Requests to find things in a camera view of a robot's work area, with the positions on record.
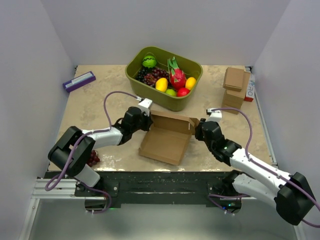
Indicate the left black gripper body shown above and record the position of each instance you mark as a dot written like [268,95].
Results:
[143,123]

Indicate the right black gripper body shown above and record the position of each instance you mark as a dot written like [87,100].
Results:
[199,135]

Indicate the brown cardboard paper box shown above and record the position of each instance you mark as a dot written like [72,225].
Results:
[168,137]

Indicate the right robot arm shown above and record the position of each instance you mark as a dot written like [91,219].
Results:
[289,194]

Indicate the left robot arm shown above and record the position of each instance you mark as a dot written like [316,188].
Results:
[72,151]

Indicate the top folded cardboard box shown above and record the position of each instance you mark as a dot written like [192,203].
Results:
[233,79]

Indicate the white red printed box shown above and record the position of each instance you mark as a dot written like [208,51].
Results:
[250,91]

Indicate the purple flat box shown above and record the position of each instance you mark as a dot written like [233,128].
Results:
[79,82]

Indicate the green lime toy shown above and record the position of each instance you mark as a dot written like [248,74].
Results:
[171,92]

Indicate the red apple toy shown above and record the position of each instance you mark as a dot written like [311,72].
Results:
[182,92]

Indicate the yellow mango toy left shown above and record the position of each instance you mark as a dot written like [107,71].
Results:
[161,84]

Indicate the yellow mango toy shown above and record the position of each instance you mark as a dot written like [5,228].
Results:
[161,84]
[190,83]

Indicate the red grape bunch in bin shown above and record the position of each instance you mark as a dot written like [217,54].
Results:
[154,74]

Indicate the yellow mango toy right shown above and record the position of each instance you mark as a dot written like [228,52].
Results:
[190,83]

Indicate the olive green plastic bin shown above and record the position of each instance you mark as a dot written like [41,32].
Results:
[189,67]

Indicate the dark purple grape bunch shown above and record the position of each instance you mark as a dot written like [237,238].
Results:
[141,74]

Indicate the pink dragon fruit toy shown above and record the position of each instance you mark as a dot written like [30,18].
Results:
[177,77]

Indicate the stack of folded cardboard boxes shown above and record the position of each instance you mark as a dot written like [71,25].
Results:
[235,99]

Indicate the green watermelon toy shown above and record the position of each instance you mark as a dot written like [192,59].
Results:
[149,61]

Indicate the red grape bunch on table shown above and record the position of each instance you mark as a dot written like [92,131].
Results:
[94,158]

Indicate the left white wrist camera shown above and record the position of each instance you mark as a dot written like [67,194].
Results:
[145,105]

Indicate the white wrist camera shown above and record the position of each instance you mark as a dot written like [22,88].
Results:
[214,115]
[145,105]

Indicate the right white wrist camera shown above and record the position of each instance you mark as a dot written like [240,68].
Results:
[214,115]

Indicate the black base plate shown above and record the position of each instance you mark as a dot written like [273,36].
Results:
[170,188]

